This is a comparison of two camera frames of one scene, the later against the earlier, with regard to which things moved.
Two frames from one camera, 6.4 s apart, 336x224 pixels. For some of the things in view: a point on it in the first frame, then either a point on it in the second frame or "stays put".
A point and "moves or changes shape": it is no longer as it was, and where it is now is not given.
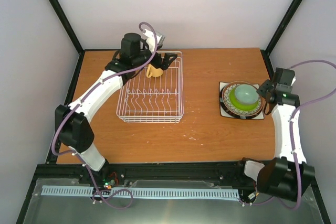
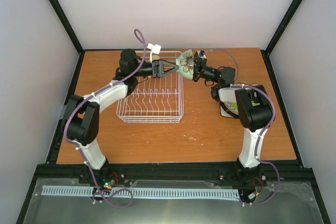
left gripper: x=164 y=64 to x=158 y=71
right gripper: x=262 y=87 to x=199 y=68
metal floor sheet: x=45 y=209 stays put
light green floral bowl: x=244 y=97 moves or changes shape
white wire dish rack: x=154 y=99 stays put
